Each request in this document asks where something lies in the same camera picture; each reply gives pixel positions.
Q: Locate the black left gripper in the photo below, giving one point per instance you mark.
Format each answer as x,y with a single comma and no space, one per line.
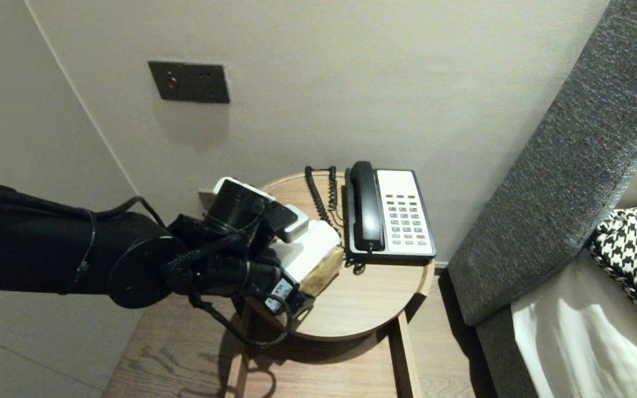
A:
241,273

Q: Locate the gold tissue box white tissue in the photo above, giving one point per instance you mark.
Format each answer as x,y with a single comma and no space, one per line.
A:
318,243

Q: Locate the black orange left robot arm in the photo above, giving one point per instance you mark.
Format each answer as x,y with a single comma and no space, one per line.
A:
47,254

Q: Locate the round wooden side table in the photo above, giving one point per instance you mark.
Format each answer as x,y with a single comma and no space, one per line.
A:
363,298

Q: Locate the black telephone handset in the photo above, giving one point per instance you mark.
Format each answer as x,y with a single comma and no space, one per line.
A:
365,210

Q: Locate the white and black telephone base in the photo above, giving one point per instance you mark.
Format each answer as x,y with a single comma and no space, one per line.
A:
401,221

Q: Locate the grey fabric bed base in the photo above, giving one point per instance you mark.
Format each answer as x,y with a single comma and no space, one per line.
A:
498,359

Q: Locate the grey fabric headboard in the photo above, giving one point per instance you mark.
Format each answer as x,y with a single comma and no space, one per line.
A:
573,166

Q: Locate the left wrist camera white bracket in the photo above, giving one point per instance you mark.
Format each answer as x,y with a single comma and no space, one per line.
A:
293,224

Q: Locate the grey wall socket plate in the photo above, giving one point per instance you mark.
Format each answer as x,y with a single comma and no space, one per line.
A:
205,199

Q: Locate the dark wall switch panel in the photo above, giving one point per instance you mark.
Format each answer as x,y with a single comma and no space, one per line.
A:
191,83

